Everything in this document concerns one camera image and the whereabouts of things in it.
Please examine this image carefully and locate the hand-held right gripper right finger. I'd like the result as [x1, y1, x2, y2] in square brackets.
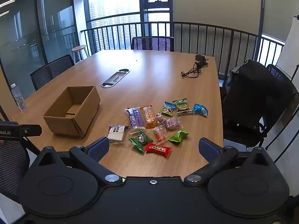
[184, 138, 272, 189]

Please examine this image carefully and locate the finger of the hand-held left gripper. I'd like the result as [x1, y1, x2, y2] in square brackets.
[20, 125, 43, 137]

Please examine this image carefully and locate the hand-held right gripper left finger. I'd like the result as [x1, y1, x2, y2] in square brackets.
[35, 136, 122, 189]

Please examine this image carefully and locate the white snack packet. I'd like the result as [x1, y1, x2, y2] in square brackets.
[107, 125, 129, 144]

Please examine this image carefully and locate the cardboard box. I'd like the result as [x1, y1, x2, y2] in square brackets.
[43, 85, 101, 139]

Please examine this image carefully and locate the light green snack packet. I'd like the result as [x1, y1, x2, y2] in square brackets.
[168, 129, 189, 144]

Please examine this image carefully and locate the blue snack packet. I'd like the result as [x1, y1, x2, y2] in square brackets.
[193, 103, 209, 118]

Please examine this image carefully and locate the dark green snack packet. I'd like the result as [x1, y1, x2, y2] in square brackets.
[129, 129, 153, 154]

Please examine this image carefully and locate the red snack packet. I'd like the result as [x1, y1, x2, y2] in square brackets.
[144, 142, 172, 158]

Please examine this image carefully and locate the orange snack packet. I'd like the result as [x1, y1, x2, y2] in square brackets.
[140, 105, 157, 129]

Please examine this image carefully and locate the clear plastic water bottle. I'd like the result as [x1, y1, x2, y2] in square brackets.
[10, 83, 27, 112]

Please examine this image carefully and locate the black mesh office chair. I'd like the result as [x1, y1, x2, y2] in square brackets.
[0, 139, 32, 203]
[220, 64, 299, 151]
[131, 37, 175, 52]
[30, 54, 75, 91]

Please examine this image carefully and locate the pink round snack packet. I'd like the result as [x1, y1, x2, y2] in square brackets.
[162, 117, 181, 131]

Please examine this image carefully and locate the purple snack packet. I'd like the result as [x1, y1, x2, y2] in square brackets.
[125, 107, 145, 132]

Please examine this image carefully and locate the green and yellow snack packet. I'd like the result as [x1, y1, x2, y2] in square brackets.
[172, 98, 194, 116]

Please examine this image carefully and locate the small clear pink snack packet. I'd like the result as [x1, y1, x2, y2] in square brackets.
[152, 125, 168, 144]
[156, 112, 167, 125]

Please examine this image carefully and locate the teal and green snack packet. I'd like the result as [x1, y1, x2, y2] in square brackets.
[160, 101, 177, 117]

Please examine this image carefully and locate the round wooden stool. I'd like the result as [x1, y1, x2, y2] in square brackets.
[71, 45, 89, 62]

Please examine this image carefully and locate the white flip chart stand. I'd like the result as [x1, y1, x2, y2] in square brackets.
[266, 15, 299, 164]

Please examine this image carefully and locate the black metal railing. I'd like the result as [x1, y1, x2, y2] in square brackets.
[81, 21, 286, 75]

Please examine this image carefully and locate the silver oval cable port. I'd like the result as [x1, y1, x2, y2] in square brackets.
[101, 68, 130, 88]

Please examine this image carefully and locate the black charger with cable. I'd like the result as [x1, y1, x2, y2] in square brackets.
[180, 54, 209, 78]

